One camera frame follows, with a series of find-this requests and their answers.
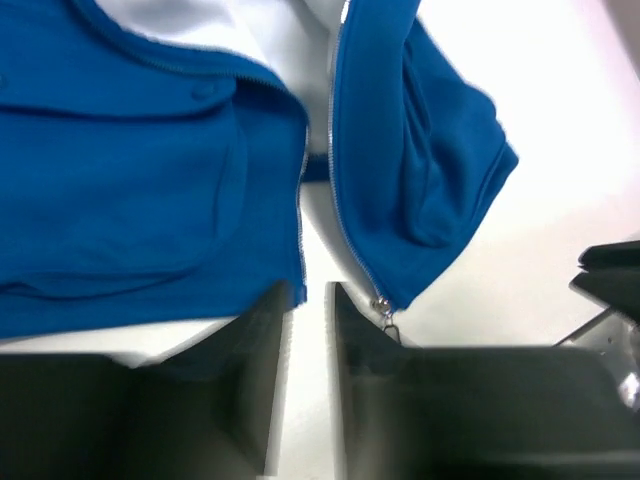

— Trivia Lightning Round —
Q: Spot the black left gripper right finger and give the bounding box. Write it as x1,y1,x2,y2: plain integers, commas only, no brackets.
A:
329,283,639,479

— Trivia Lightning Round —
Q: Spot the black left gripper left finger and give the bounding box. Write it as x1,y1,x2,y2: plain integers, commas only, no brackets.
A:
1,281,291,479

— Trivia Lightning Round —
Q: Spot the blue zip-up jacket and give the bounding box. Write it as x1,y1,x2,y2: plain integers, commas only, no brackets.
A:
1,1,518,338

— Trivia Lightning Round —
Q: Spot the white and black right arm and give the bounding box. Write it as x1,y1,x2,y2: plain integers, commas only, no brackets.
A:
557,240,639,413

